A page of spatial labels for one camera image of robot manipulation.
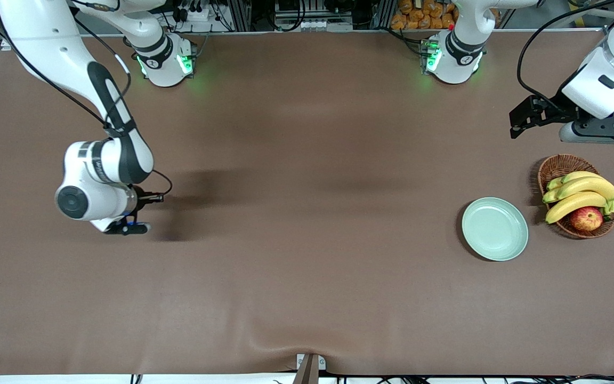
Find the light green round plate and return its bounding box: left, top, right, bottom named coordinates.
left=462, top=197, right=529, bottom=262

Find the brown wicker basket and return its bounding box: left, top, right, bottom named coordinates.
left=537, top=154, right=614, bottom=239

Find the red yellow apple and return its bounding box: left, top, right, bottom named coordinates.
left=570, top=206, right=604, bottom=232

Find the brown table cloth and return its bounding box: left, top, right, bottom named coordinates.
left=0, top=29, right=614, bottom=377

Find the white power strip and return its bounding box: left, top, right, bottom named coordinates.
left=171, top=4, right=213, bottom=23

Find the white terminal strip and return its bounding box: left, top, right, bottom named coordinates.
left=297, top=19, right=354, bottom=31

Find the metal table clamp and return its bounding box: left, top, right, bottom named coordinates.
left=292, top=353, right=327, bottom=384

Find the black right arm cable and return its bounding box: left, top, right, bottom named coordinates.
left=0, top=0, right=173, bottom=199

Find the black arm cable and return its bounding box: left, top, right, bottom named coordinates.
left=516, top=0, right=614, bottom=110
left=0, top=0, right=173, bottom=199

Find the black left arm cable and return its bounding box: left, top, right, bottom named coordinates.
left=516, top=0, right=614, bottom=110

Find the aluminium frame post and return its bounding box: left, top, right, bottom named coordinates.
left=231, top=0, right=253, bottom=31

